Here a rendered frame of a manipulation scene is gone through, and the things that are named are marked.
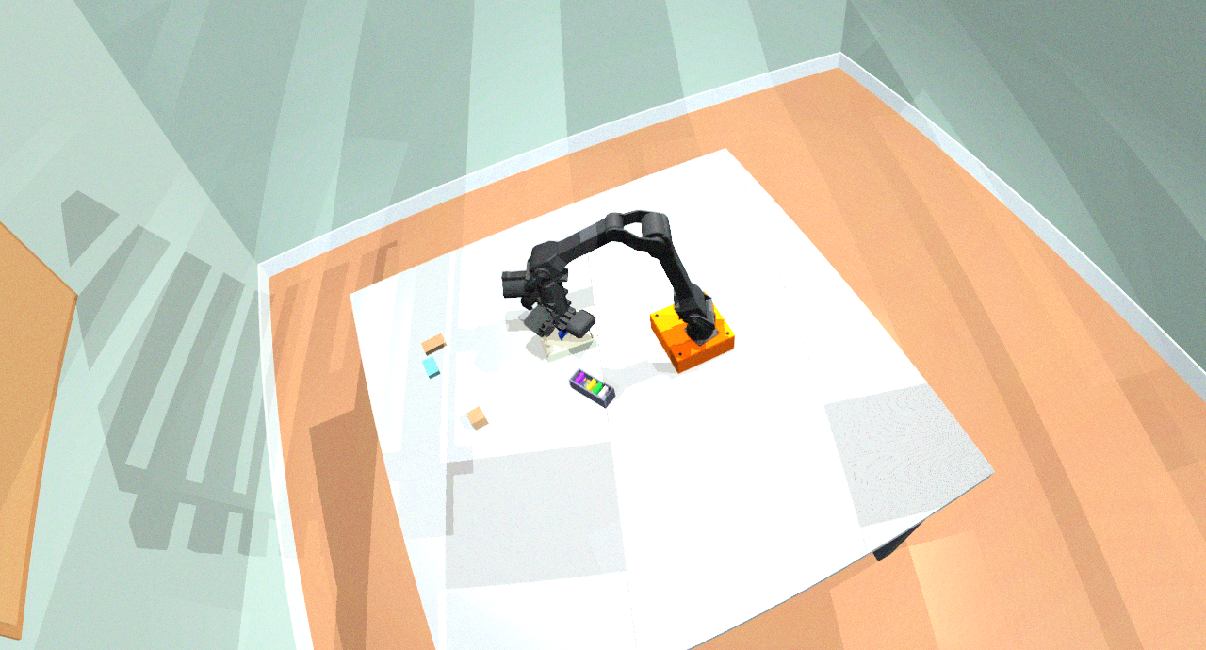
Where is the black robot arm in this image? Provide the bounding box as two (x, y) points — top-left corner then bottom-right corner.
(500, 209), (719, 347)

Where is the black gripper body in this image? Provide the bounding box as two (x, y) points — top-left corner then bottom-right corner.
(521, 287), (595, 338)

